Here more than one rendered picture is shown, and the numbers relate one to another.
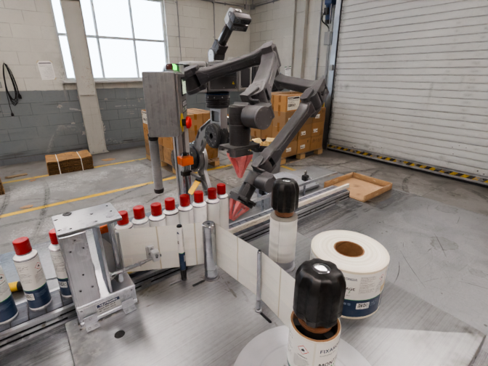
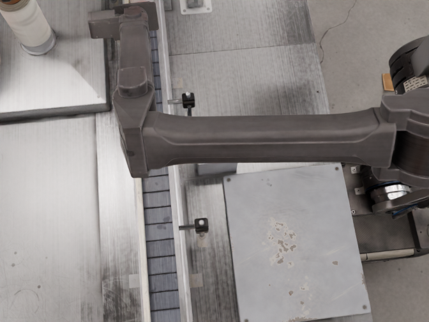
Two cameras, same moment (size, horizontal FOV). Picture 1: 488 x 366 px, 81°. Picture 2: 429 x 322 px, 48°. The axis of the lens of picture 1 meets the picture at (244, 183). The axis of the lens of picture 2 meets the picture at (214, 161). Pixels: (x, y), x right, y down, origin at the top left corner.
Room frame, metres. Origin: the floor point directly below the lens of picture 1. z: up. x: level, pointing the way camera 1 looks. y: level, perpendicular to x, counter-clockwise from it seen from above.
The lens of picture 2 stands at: (1.53, -0.49, 1.99)
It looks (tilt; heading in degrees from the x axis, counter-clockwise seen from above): 71 degrees down; 119
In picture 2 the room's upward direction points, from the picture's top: 3 degrees clockwise
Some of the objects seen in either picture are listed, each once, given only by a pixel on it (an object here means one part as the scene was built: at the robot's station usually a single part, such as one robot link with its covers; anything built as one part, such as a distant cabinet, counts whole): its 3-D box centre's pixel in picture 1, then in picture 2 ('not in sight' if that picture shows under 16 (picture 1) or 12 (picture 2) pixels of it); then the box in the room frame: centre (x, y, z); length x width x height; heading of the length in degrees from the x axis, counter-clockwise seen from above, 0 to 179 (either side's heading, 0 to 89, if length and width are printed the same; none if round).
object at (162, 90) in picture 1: (167, 102); not in sight; (0.96, 0.25, 1.38); 0.17 x 0.10 x 0.19; 3
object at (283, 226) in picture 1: (283, 224); (17, 4); (0.78, -0.12, 1.03); 0.09 x 0.09 x 0.30
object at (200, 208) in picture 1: (200, 218); not in sight; (0.91, 0.16, 0.98); 0.05 x 0.05 x 0.20
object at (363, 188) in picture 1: (357, 185); not in sight; (1.57, -0.67, 0.85); 0.30 x 0.26 x 0.04; 128
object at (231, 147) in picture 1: (239, 137); not in sight; (0.79, 0.01, 1.30); 0.10 x 0.07 x 0.07; 130
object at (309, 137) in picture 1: (287, 125); not in sight; (5.32, -0.81, 0.57); 1.20 x 0.85 x 1.14; 130
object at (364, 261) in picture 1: (345, 270); not in sight; (0.66, -0.28, 0.95); 0.20 x 0.20 x 0.14
